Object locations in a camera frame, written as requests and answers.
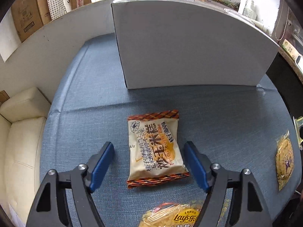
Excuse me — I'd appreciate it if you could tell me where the corn rice cake packet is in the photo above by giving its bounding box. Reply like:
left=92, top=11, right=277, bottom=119
left=127, top=110, right=190, bottom=189

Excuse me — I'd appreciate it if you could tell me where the yellow crispy snack bag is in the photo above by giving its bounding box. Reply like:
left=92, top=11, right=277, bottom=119
left=275, top=131, right=294, bottom=191

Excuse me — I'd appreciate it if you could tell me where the white clock gadget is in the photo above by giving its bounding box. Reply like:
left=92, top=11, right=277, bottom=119
left=296, top=55, right=303, bottom=71

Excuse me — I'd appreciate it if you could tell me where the white green flat box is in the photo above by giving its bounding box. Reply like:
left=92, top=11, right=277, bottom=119
left=281, top=39, right=301, bottom=63

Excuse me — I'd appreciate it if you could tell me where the white storage box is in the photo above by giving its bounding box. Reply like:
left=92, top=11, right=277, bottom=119
left=111, top=0, right=278, bottom=89

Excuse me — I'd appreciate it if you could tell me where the large brown cardboard box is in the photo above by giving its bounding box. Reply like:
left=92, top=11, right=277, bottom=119
left=11, top=0, right=51, bottom=42

